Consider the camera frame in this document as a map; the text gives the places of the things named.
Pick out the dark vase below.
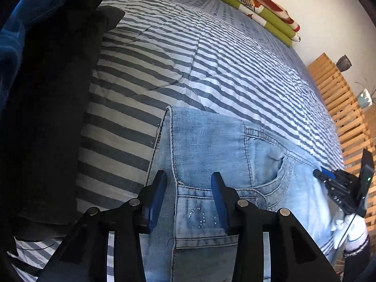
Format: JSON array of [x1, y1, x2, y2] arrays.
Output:
[[336, 54, 352, 72]]

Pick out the black garment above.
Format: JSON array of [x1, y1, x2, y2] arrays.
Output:
[[0, 0, 131, 282]]

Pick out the wooden slatted bed rail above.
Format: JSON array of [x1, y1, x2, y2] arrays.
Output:
[[307, 52, 376, 212]]

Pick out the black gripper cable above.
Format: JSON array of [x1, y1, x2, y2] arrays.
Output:
[[332, 200, 365, 266]]

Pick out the striped bed blanket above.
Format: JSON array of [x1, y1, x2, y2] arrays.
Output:
[[7, 0, 345, 282]]

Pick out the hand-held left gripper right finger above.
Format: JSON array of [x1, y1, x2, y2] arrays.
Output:
[[211, 171, 337, 282]]

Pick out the dark blue garment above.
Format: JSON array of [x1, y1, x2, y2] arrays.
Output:
[[0, 0, 78, 94]]

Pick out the person's right forearm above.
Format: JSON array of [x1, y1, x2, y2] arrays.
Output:
[[342, 238, 372, 282]]

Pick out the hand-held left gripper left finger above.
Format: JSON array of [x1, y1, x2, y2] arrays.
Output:
[[35, 170, 168, 282]]

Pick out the person's right hand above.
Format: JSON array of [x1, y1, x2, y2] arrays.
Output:
[[330, 211, 369, 249]]

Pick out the light blue jeans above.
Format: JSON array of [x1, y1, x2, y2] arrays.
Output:
[[139, 106, 368, 282]]

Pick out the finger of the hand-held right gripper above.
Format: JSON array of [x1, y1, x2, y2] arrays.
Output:
[[320, 167, 358, 189], [312, 170, 356, 212]]

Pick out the folded green floral blanket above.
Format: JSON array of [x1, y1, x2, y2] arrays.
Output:
[[195, 0, 302, 47]]

